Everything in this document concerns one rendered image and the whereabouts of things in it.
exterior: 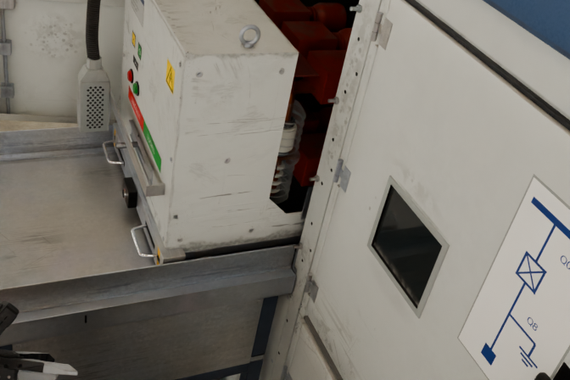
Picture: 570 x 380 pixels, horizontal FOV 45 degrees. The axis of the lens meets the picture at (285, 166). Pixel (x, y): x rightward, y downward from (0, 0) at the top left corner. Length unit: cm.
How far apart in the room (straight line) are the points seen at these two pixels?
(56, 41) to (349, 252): 103
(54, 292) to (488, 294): 86
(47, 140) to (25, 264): 43
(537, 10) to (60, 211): 120
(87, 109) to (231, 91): 55
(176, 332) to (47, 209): 42
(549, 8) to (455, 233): 35
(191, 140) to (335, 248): 35
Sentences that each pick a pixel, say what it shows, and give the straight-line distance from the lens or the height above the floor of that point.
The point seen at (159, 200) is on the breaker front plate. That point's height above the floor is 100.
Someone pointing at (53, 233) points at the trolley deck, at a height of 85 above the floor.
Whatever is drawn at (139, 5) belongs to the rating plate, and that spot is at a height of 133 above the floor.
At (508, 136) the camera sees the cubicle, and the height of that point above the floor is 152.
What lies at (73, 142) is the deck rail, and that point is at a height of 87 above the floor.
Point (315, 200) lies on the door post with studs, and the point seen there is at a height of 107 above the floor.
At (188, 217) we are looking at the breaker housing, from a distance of 145.
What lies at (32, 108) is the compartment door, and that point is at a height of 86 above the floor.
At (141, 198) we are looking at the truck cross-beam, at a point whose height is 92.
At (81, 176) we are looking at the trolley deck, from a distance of 182.
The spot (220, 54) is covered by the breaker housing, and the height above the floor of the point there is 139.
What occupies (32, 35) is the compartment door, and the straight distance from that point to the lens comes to 195.
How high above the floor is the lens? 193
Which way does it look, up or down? 34 degrees down
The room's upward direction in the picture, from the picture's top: 12 degrees clockwise
